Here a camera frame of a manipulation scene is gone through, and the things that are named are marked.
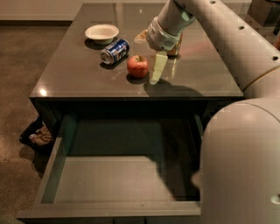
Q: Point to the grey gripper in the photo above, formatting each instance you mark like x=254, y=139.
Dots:
x=159, y=38

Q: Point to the dark box back right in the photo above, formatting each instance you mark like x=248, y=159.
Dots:
x=265, y=12

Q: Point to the open grey top drawer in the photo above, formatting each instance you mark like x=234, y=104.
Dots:
x=119, y=172

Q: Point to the red apple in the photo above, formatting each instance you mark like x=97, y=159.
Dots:
x=138, y=66

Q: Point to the grey counter cabinet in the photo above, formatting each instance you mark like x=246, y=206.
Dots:
x=78, y=75

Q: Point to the blue soda can lying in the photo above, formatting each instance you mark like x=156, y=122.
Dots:
x=114, y=52

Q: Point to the white paper bowl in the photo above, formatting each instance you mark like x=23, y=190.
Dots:
x=102, y=34

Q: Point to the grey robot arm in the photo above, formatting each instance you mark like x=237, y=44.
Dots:
x=239, y=169

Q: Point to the gold upright soda can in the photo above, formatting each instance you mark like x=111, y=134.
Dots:
x=175, y=50

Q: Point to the black bin with trash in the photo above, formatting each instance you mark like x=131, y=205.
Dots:
x=37, y=136

